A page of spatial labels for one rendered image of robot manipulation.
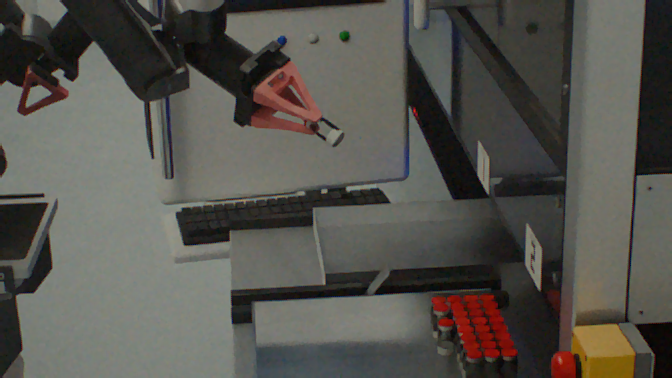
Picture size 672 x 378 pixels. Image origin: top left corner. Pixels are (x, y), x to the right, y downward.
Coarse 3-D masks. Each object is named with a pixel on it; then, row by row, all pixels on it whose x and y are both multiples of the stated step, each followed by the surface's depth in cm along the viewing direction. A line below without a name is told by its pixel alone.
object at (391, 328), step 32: (256, 320) 180; (288, 320) 181; (320, 320) 181; (352, 320) 181; (384, 320) 180; (416, 320) 180; (256, 352) 173; (288, 352) 172; (320, 352) 172; (352, 352) 172; (384, 352) 172; (416, 352) 172
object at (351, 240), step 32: (320, 224) 213; (352, 224) 213; (384, 224) 213; (416, 224) 213; (448, 224) 212; (480, 224) 212; (320, 256) 197; (352, 256) 201; (384, 256) 201; (416, 256) 201; (448, 256) 200; (480, 256) 200; (512, 256) 200
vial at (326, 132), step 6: (306, 126) 151; (312, 126) 150; (318, 126) 150; (324, 126) 149; (330, 126) 149; (318, 132) 150; (324, 132) 149; (330, 132) 149; (336, 132) 149; (342, 132) 149; (324, 138) 150; (330, 138) 149; (336, 138) 149; (342, 138) 150; (330, 144) 150; (336, 144) 150
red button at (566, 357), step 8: (560, 352) 143; (568, 352) 143; (552, 360) 144; (560, 360) 142; (568, 360) 142; (552, 368) 144; (560, 368) 142; (568, 368) 142; (552, 376) 144; (560, 376) 142; (568, 376) 142
